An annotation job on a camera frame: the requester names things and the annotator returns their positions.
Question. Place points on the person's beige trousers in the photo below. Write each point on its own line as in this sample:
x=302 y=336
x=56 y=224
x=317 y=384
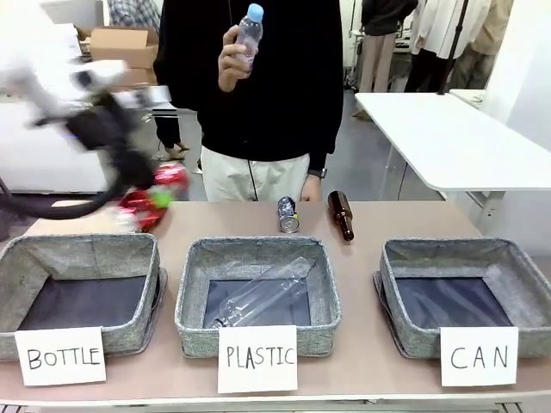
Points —
x=228 y=176

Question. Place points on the black stand pole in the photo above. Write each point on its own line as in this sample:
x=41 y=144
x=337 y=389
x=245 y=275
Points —
x=454 y=47

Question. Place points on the white paper label BOTTLE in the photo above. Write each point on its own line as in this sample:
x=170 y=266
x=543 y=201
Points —
x=60 y=357

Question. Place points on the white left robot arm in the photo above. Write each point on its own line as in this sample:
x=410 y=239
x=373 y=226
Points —
x=26 y=73

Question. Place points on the red shiny crushed can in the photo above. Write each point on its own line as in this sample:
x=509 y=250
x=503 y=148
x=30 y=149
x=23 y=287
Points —
x=140 y=213

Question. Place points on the white paper label CAN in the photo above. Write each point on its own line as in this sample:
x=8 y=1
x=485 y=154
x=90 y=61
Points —
x=478 y=357

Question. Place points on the brown cardboard box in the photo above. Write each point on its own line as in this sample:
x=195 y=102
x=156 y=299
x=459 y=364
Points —
x=122 y=47

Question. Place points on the large clear plastic bottle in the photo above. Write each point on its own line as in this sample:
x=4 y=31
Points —
x=258 y=292

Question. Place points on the person's right hand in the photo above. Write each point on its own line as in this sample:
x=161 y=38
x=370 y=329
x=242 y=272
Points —
x=228 y=64

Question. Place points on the person's left forearm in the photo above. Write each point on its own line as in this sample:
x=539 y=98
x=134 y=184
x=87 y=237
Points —
x=323 y=148

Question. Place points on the white paper label PLASTIC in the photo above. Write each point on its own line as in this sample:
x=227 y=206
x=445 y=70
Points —
x=257 y=359

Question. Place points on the bystander in tan clothes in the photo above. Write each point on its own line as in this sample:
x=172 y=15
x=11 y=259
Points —
x=482 y=47

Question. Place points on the white cabinet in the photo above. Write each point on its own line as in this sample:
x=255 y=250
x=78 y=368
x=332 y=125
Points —
x=43 y=163

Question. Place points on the grey fabric basket can label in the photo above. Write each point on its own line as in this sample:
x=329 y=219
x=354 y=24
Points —
x=521 y=284

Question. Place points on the clear bottle with blue cap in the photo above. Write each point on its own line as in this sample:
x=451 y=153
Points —
x=251 y=34

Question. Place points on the white folding table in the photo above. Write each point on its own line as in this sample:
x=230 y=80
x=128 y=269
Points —
x=452 y=137

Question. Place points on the grey fabric basket bottle label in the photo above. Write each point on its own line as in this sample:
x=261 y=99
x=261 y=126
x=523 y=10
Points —
x=26 y=266

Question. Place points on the bystander in dark top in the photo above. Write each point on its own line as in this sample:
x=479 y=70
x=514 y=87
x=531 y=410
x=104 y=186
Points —
x=381 y=38

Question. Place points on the bystander in white shirt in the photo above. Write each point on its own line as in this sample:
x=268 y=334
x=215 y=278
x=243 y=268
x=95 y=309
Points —
x=435 y=30

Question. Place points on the brown glass bottle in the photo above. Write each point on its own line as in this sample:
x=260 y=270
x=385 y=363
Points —
x=341 y=214

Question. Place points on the grey fabric basket plastic label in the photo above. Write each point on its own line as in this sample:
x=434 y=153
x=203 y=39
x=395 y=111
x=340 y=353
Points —
x=193 y=275

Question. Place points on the person's black sweater torso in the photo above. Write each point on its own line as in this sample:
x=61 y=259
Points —
x=280 y=86

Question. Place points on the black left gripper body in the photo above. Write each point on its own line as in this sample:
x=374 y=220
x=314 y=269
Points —
x=103 y=129

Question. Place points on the black wrist watch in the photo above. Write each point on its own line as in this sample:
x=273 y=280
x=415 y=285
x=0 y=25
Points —
x=319 y=173

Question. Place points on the person's left hand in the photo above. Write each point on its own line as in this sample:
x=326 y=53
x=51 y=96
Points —
x=311 y=189

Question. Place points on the bystander in plaid shirt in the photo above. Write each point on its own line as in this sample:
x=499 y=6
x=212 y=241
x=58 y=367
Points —
x=129 y=13

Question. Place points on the crushed silver can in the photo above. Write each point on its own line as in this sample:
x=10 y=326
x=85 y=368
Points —
x=287 y=214

